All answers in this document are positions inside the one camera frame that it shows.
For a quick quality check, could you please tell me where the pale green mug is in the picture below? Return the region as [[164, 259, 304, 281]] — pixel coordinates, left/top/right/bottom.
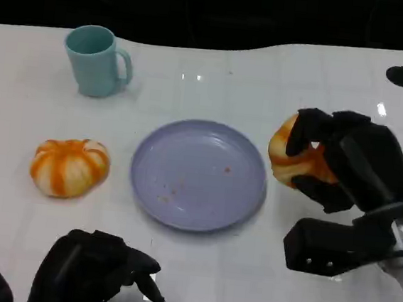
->
[[59, 22, 138, 102]]

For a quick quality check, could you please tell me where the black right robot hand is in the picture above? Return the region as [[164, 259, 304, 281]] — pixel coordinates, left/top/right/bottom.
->
[[279, 104, 403, 222]]

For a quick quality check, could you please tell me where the orange white toy bread roll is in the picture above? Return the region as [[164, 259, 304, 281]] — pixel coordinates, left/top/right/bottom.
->
[[27, 134, 113, 203], [264, 111, 345, 192]]

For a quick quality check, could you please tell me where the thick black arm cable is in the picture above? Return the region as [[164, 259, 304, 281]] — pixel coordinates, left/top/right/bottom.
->
[[351, 191, 403, 230]]

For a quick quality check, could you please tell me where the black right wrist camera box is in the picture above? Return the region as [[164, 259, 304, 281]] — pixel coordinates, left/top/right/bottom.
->
[[279, 205, 400, 284]]

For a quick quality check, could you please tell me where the lilac plate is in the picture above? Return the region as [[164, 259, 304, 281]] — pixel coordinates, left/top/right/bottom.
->
[[124, 113, 274, 239]]

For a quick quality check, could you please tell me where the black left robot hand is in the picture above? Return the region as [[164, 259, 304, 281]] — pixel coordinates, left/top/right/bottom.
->
[[26, 223, 173, 302]]

